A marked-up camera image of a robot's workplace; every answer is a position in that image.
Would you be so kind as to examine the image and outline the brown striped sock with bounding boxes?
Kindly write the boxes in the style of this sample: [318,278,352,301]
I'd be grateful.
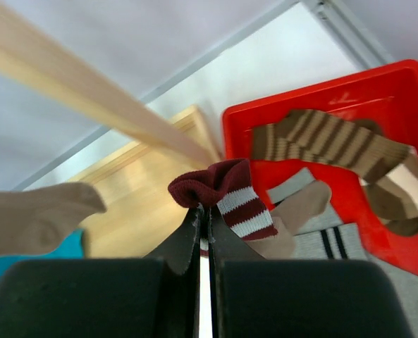
[250,109,418,237]

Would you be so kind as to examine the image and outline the grey sock black stripes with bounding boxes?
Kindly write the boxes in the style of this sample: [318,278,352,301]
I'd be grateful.
[266,168,418,337]

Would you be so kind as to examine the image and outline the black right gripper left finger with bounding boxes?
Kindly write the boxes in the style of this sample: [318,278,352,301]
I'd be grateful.
[0,207,204,337]

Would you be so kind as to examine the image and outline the teal t-shirt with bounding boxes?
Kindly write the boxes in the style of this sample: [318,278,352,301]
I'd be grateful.
[0,228,85,278]

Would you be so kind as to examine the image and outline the beige sock maroon striped cuff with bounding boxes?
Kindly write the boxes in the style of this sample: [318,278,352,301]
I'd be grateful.
[0,182,106,256]

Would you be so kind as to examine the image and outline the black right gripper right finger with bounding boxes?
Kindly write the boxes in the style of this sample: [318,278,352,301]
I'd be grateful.
[208,208,412,337]

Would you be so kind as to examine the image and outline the red plastic tray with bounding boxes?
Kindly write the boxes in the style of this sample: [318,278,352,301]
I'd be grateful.
[222,60,418,275]

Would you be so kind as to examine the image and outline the wooden clothes rack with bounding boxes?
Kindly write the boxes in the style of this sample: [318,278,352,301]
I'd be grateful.
[0,3,220,258]

